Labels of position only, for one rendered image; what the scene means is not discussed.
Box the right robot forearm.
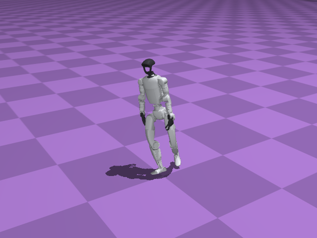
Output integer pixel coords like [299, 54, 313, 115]
[139, 100, 145, 114]

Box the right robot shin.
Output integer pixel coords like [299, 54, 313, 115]
[149, 146, 163, 169]

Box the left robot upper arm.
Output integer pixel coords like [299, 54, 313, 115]
[157, 77, 169, 102]

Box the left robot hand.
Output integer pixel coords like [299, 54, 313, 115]
[165, 115, 174, 130]

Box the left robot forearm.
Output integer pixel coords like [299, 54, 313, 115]
[165, 96, 173, 118]

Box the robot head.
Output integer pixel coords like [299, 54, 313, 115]
[142, 59, 156, 78]

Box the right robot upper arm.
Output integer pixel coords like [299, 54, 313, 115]
[138, 78, 146, 101]

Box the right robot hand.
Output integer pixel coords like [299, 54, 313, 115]
[140, 113, 146, 125]

